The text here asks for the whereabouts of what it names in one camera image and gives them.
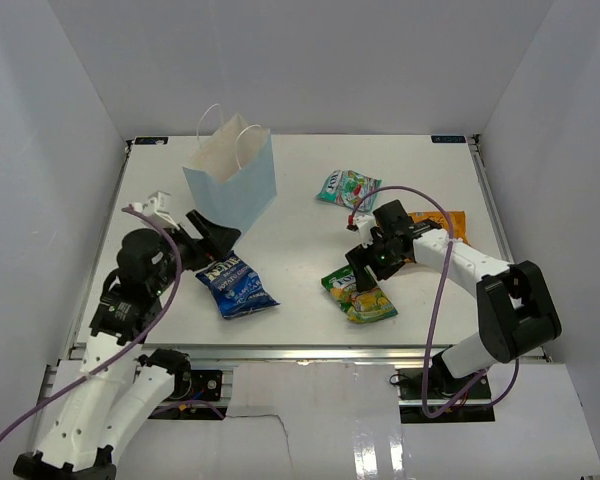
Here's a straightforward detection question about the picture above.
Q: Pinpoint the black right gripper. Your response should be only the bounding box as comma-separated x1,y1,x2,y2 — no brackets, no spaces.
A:
346,232,407,292

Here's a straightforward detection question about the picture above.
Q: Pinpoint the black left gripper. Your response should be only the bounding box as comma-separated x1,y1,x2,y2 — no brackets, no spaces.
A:
150,208,241,293

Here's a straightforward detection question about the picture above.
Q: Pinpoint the green Fox's candy bag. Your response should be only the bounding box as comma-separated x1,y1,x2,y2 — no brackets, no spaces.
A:
321,266,398,324

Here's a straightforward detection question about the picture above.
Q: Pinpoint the blue Kettle chips bag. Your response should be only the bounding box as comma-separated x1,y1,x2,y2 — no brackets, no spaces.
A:
196,251,279,320

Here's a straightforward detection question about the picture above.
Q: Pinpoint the teal Fox's mint candy bag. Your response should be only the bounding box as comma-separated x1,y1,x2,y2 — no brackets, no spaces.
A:
315,170,382,213

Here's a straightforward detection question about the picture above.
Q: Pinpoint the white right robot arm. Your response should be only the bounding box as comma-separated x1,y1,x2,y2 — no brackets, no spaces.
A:
345,200,562,399

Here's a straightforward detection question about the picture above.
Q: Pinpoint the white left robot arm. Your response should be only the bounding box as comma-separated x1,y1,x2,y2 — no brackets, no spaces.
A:
13,210,240,479

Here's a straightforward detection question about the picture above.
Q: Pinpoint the light blue paper bag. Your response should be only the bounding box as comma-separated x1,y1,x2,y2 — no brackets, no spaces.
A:
183,113,277,233

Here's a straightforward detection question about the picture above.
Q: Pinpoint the orange Kettle chips bag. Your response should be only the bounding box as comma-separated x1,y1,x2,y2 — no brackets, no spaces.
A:
402,211,469,265

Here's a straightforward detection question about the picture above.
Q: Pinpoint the white front cover sheet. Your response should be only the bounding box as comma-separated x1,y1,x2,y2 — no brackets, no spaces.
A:
117,363,600,479

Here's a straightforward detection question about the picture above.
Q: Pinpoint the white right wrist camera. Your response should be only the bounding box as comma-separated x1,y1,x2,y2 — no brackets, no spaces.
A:
347,214,376,248

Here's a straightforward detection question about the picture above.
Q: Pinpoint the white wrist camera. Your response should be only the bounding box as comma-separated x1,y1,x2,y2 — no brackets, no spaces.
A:
129,191,180,230
347,214,376,248

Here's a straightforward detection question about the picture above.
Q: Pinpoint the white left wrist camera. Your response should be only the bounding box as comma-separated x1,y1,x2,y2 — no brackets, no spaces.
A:
129,191,180,230

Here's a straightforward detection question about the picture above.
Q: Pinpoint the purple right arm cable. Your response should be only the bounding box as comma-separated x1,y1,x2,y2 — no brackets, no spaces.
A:
347,185,521,419

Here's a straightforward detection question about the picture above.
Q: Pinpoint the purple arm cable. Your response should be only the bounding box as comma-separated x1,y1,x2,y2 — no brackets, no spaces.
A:
347,185,521,419
0,204,226,466

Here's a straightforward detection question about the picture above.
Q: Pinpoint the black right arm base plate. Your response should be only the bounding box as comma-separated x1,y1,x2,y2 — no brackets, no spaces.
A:
389,368,491,401

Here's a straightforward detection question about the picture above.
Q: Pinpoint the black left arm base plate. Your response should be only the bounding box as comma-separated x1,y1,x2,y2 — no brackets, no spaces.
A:
176,370,223,402

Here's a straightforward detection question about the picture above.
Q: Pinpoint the aluminium front frame rail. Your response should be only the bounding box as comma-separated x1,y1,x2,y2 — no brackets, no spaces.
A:
65,342,552,362

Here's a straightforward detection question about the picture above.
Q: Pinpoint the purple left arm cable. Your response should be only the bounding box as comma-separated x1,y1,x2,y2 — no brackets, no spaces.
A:
0,204,226,466

